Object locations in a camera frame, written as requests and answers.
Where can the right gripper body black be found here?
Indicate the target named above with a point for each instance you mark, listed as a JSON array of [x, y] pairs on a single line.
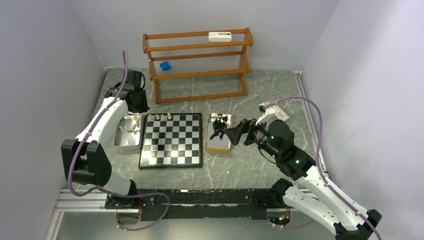
[[248, 125]]

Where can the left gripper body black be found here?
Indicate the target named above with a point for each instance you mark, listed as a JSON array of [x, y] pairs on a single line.
[[142, 105]]

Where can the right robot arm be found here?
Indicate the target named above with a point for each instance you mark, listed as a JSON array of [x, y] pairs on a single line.
[[308, 189]]

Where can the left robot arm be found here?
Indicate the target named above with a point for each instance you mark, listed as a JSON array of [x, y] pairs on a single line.
[[85, 161]]

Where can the black chess pieces pile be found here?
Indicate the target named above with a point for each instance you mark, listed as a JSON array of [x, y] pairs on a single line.
[[218, 125]]

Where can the black white chess board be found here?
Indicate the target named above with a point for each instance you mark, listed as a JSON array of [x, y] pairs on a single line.
[[175, 143]]

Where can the pink metal tin tray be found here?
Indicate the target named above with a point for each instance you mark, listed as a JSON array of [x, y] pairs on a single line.
[[128, 132]]

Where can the gold metal tin tray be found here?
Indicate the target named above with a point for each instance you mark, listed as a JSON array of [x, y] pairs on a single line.
[[216, 141]]

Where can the blue block on shelf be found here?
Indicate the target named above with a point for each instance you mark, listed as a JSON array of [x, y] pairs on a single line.
[[165, 66]]

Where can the wooden two-tier shelf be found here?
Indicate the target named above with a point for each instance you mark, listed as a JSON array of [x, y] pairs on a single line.
[[191, 55]]

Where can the white box on shelf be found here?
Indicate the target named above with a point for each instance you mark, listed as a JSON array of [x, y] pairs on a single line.
[[219, 37]]

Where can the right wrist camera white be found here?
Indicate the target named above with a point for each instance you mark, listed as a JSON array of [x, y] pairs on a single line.
[[268, 112]]

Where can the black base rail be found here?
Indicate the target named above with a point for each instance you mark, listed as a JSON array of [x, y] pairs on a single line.
[[252, 203]]

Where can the aluminium frame rail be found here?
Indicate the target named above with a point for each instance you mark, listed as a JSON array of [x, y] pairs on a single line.
[[67, 202]]

